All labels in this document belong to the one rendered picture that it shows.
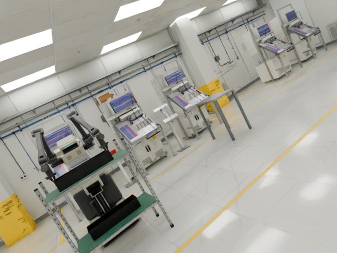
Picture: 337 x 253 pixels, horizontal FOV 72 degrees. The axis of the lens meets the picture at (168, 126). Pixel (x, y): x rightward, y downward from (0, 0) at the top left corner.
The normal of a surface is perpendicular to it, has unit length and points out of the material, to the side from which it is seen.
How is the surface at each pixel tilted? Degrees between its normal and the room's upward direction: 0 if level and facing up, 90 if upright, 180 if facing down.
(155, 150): 90
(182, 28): 90
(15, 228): 90
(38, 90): 90
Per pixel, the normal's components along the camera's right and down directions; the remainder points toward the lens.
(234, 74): 0.42, -0.07
